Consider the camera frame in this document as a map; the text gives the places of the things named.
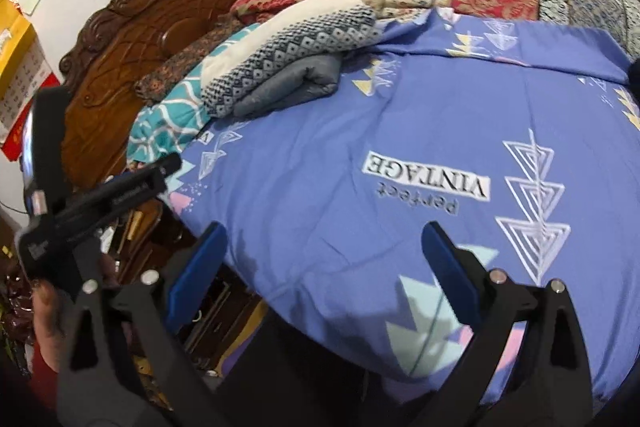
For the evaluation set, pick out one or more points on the person's left hand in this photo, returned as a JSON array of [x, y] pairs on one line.
[[47, 327]]

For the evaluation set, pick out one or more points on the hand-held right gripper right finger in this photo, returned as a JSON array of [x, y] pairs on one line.
[[450, 272]]

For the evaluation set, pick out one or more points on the teal patterned cloth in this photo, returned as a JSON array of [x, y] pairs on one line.
[[165, 122]]

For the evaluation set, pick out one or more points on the wooden nightstand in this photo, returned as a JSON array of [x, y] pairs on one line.
[[215, 302]]

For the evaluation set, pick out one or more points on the yellow and red wall calendar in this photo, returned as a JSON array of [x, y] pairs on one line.
[[20, 57]]

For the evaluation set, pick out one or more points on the grey folded garment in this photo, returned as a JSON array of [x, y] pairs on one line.
[[290, 82]]

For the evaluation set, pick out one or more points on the white patterned knit garment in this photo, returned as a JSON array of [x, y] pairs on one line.
[[300, 37]]

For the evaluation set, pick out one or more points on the carved wooden headboard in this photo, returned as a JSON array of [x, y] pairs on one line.
[[140, 37]]

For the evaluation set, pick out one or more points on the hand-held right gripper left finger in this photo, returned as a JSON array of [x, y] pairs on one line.
[[200, 267]]

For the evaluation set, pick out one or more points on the blue printed bedsheet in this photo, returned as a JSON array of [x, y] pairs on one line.
[[350, 107]]

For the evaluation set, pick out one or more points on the dark floral cloth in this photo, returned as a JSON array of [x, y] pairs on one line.
[[175, 67]]

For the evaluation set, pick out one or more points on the person's dark clothing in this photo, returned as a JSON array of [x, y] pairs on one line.
[[310, 382]]

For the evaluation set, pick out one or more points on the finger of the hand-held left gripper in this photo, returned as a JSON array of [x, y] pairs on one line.
[[125, 192]]

